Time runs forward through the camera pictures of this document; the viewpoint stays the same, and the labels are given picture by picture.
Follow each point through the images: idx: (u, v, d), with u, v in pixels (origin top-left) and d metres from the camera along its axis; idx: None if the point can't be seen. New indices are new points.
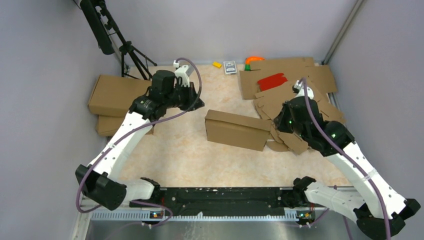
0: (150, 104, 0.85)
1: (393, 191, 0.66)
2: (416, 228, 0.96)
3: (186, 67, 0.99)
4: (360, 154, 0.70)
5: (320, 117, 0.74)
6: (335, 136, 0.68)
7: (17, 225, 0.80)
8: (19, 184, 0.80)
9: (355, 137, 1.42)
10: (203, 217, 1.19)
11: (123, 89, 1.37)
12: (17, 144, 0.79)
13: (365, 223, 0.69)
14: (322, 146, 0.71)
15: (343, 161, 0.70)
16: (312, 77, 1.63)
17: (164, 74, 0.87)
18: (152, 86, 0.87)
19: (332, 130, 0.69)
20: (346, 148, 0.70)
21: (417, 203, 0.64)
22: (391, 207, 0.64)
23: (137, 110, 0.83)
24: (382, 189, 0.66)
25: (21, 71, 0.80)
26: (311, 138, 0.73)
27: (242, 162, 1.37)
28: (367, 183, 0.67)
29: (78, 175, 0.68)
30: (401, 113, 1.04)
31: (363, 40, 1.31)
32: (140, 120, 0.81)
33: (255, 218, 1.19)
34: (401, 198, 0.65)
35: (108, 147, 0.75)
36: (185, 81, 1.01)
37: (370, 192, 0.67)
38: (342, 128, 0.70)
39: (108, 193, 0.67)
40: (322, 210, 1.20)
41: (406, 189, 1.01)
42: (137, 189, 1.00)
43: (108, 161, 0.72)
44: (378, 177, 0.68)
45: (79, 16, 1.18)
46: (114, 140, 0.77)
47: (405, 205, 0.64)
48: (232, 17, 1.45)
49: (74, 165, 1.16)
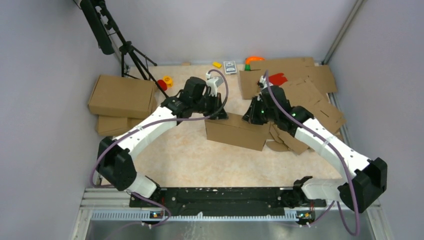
0: (180, 105, 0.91)
1: (355, 153, 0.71)
2: (415, 227, 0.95)
3: (216, 78, 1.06)
4: (319, 126, 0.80)
5: (287, 103, 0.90)
6: (294, 115, 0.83)
7: (17, 225, 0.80)
8: (19, 185, 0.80)
9: (355, 137, 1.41)
10: (203, 217, 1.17)
11: (124, 89, 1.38)
12: (17, 145, 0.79)
13: (344, 195, 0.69)
14: (286, 125, 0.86)
15: (304, 133, 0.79)
16: (312, 77, 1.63)
17: (197, 81, 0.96)
18: (184, 90, 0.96)
19: (294, 111, 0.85)
20: (307, 122, 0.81)
21: (382, 159, 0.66)
22: (352, 165, 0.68)
23: (168, 106, 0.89)
24: (343, 151, 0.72)
25: (21, 72, 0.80)
26: (279, 120, 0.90)
27: (242, 162, 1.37)
28: (327, 147, 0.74)
29: (101, 147, 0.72)
30: (400, 112, 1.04)
31: (363, 39, 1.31)
32: (168, 114, 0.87)
33: (255, 218, 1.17)
34: (364, 158, 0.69)
35: (136, 128, 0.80)
36: (213, 91, 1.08)
37: (332, 154, 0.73)
38: (303, 110, 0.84)
39: (123, 170, 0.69)
40: (321, 210, 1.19)
41: (406, 190, 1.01)
42: (142, 182, 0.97)
43: (132, 140, 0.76)
44: (336, 141, 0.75)
45: (79, 16, 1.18)
46: (143, 124, 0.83)
47: (368, 163, 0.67)
48: (231, 18, 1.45)
49: (75, 165, 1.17)
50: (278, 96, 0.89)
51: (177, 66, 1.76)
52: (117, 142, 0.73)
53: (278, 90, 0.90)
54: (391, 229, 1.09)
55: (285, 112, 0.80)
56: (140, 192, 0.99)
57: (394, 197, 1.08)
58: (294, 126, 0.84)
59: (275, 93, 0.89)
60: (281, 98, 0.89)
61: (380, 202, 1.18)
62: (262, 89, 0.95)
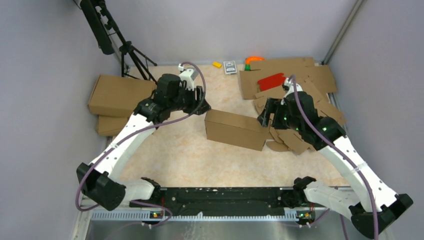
0: (154, 107, 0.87)
1: (384, 186, 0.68)
2: (415, 227, 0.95)
3: (191, 71, 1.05)
4: (350, 148, 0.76)
5: (314, 112, 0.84)
6: (325, 130, 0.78)
7: (17, 225, 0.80)
8: (20, 184, 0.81)
9: (355, 138, 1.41)
10: (203, 217, 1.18)
11: (123, 88, 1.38)
12: (17, 144, 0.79)
13: (358, 220, 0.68)
14: (313, 139, 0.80)
15: (334, 153, 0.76)
16: (312, 77, 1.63)
17: (170, 79, 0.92)
18: (157, 90, 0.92)
19: (324, 125, 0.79)
20: (337, 141, 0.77)
21: (410, 197, 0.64)
22: (380, 199, 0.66)
23: (142, 112, 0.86)
24: (372, 182, 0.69)
25: (20, 71, 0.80)
26: (305, 131, 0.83)
27: (242, 162, 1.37)
28: (356, 174, 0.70)
29: (79, 174, 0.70)
30: (401, 112, 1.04)
31: (363, 39, 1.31)
32: (143, 123, 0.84)
33: (255, 218, 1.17)
34: (393, 192, 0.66)
35: (110, 147, 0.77)
36: (190, 85, 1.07)
37: (359, 182, 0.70)
38: (334, 123, 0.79)
39: (107, 192, 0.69)
40: (322, 210, 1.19)
41: (405, 190, 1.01)
42: (137, 189, 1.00)
43: (109, 161, 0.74)
44: (367, 169, 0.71)
45: (79, 16, 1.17)
46: (117, 140, 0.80)
47: (396, 199, 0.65)
48: (231, 18, 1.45)
49: (74, 165, 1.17)
50: (306, 104, 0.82)
51: (177, 66, 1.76)
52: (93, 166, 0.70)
53: (308, 100, 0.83)
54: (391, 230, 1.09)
55: (312, 126, 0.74)
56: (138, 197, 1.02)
57: None
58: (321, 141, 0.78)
59: (303, 100, 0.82)
60: (309, 108, 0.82)
61: None
62: (288, 95, 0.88)
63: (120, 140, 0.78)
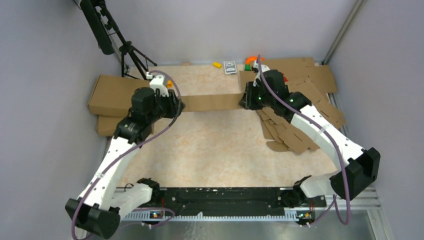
0: (134, 127, 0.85)
1: (350, 142, 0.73)
2: (416, 229, 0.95)
3: (160, 78, 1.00)
4: (316, 113, 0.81)
5: (285, 88, 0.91)
6: (292, 101, 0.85)
7: (17, 225, 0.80)
8: (20, 185, 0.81)
9: (355, 138, 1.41)
10: (203, 217, 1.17)
11: (124, 89, 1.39)
12: (17, 145, 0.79)
13: (336, 183, 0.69)
14: (283, 111, 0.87)
15: (301, 120, 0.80)
16: (312, 77, 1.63)
17: (142, 93, 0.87)
18: (132, 108, 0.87)
19: (291, 97, 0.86)
20: (304, 109, 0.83)
21: (376, 150, 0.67)
22: (347, 153, 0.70)
23: (122, 134, 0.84)
24: (338, 140, 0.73)
25: (21, 72, 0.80)
26: (277, 106, 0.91)
27: (242, 162, 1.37)
28: (323, 134, 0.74)
29: (68, 210, 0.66)
30: (401, 112, 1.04)
31: (364, 39, 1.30)
32: (126, 145, 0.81)
33: (255, 218, 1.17)
34: (358, 147, 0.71)
35: (96, 177, 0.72)
36: (163, 91, 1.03)
37: (327, 142, 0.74)
38: (301, 96, 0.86)
39: (102, 223, 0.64)
40: (321, 210, 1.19)
41: (407, 191, 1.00)
42: (135, 198, 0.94)
43: (97, 191, 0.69)
44: (332, 129, 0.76)
45: (79, 17, 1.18)
46: (101, 169, 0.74)
47: (362, 152, 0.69)
48: (232, 18, 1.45)
49: (74, 165, 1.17)
50: (277, 82, 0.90)
51: (177, 66, 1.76)
52: (83, 201, 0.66)
53: (278, 77, 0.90)
54: (392, 231, 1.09)
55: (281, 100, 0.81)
56: (137, 203, 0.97)
57: (395, 198, 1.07)
58: (290, 112, 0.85)
59: (274, 78, 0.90)
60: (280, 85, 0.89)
61: (380, 202, 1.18)
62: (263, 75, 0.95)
63: (105, 169, 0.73)
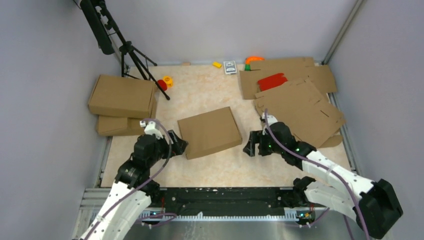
0: (135, 172, 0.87)
1: (358, 177, 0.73)
2: (415, 228, 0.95)
3: (153, 124, 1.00)
4: (322, 156, 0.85)
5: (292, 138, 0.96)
6: (298, 150, 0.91)
7: (18, 225, 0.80)
8: (20, 183, 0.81)
9: (355, 138, 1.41)
10: (203, 217, 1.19)
11: (123, 89, 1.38)
12: (18, 144, 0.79)
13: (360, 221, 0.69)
14: (294, 160, 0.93)
15: (309, 165, 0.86)
16: (312, 77, 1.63)
17: (143, 141, 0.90)
18: (134, 153, 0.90)
19: (298, 146, 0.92)
20: (310, 154, 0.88)
21: (388, 182, 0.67)
22: (357, 188, 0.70)
23: (123, 179, 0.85)
24: (346, 176, 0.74)
25: (21, 72, 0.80)
26: (287, 156, 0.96)
27: (242, 162, 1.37)
28: (331, 175, 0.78)
29: None
30: (400, 112, 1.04)
31: (364, 39, 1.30)
32: (125, 189, 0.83)
33: (255, 218, 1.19)
34: (367, 180, 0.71)
35: (96, 220, 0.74)
36: (158, 134, 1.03)
37: (336, 180, 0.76)
38: (306, 144, 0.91)
39: None
40: (321, 210, 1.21)
41: (406, 191, 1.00)
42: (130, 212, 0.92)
43: (97, 234, 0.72)
44: (338, 168, 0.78)
45: (79, 17, 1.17)
46: (102, 211, 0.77)
47: (372, 185, 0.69)
48: (232, 18, 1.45)
49: (74, 165, 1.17)
50: (285, 134, 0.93)
51: (177, 66, 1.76)
52: None
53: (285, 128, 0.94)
54: (392, 231, 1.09)
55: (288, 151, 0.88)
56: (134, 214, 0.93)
57: None
58: (300, 161, 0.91)
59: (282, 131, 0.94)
60: (288, 135, 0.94)
61: None
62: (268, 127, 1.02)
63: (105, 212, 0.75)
